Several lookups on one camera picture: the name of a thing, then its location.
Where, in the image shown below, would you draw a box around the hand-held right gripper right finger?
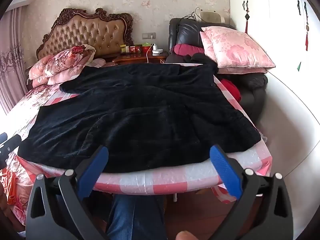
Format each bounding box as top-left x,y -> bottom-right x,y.
209,144 -> 294,240

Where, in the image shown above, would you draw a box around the red cloth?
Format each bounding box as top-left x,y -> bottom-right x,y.
220,78 -> 242,103

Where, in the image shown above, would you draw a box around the dark red cushion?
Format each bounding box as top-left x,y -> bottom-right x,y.
173,44 -> 206,56

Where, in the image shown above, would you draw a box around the grey massage cushion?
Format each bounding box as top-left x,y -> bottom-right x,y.
194,7 -> 226,23

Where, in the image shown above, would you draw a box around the person's right hand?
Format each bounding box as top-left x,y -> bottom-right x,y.
176,231 -> 201,240

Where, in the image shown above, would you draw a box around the person's leg in jeans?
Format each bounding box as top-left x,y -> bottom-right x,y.
106,194 -> 168,240

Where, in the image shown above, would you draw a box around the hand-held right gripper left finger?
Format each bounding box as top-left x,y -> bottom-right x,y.
26,145 -> 109,240

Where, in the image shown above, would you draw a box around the red tassel ornament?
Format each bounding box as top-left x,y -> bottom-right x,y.
304,15 -> 310,52

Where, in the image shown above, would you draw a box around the white wardrobe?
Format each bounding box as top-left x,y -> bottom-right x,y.
229,0 -> 320,188

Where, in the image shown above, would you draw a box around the black pants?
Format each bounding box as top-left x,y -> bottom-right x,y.
17,64 -> 262,174

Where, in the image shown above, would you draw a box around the tufted carved wooden headboard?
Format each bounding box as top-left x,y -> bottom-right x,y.
36,8 -> 134,61

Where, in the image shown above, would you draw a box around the dark wooden nightstand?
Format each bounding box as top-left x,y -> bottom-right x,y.
111,49 -> 168,66

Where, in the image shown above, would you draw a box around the large pink floral pillow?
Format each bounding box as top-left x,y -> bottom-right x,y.
201,26 -> 276,69

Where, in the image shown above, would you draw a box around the red knot ornament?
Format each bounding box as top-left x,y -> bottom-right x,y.
244,10 -> 251,34

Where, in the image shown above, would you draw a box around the black leather armchair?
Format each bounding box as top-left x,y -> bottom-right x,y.
167,17 -> 268,122

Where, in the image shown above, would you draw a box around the folded pink floral quilt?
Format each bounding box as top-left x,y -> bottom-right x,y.
28,44 -> 97,87

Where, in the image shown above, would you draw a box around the pink checked tablecloth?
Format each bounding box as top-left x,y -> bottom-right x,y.
15,64 -> 273,203

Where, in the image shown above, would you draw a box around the dark grey cloth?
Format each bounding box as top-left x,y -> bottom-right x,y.
234,73 -> 268,92

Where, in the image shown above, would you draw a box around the white charger with cable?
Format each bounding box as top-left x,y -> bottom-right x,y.
146,39 -> 159,63

